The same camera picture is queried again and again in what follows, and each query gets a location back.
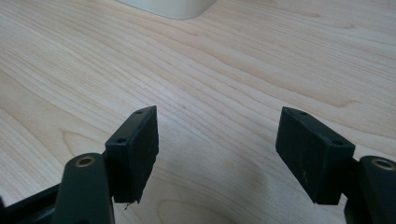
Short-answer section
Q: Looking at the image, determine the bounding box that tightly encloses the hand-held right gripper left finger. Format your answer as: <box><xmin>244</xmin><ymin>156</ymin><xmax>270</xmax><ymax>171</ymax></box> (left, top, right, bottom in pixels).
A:
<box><xmin>105</xmin><ymin>105</ymin><xmax>160</xmax><ymax>205</ymax></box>

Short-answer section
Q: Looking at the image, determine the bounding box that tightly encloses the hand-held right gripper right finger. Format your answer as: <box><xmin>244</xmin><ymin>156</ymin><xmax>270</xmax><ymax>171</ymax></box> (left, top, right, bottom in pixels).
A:
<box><xmin>275</xmin><ymin>105</ymin><xmax>356</xmax><ymax>206</ymax></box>

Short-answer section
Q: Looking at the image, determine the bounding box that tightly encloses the cream square plastic container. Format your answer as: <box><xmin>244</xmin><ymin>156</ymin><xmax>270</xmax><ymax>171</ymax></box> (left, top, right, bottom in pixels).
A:
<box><xmin>116</xmin><ymin>0</ymin><xmax>218</xmax><ymax>21</ymax></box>

